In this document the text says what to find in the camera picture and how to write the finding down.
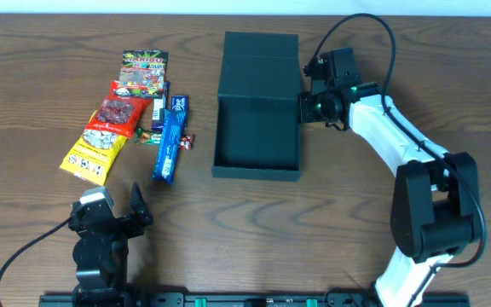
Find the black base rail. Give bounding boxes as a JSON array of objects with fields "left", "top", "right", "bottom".
[{"left": 38, "top": 291, "right": 471, "bottom": 307}]

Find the Haribo candy bag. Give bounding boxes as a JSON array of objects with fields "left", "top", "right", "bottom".
[{"left": 114, "top": 49, "right": 169, "bottom": 98}]

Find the red snack bag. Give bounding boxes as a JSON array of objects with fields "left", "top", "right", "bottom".
[{"left": 85, "top": 80, "right": 153, "bottom": 138}]

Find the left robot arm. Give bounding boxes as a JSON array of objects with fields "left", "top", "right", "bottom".
[{"left": 68, "top": 182, "right": 153, "bottom": 307}]

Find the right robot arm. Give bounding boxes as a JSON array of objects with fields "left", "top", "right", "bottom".
[{"left": 299, "top": 48, "right": 486, "bottom": 306}]

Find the green red KitKat bar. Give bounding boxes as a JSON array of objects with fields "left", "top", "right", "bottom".
[{"left": 134, "top": 127, "right": 194, "bottom": 150}]

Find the long blue cookie pack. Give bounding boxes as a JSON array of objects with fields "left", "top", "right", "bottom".
[{"left": 152, "top": 110, "right": 187, "bottom": 184}]

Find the dark blue candy bar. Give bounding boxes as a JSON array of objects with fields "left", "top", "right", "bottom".
[{"left": 151, "top": 81, "right": 170, "bottom": 130}]

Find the yellow snack bag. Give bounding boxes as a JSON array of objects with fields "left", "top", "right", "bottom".
[{"left": 60, "top": 129, "right": 127, "bottom": 186}]

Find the dark green lidded box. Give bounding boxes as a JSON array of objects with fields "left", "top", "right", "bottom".
[{"left": 211, "top": 32, "right": 302, "bottom": 182}]

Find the blue Eclipse mint tin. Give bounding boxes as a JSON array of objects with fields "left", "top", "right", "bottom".
[{"left": 170, "top": 95, "right": 189, "bottom": 125}]

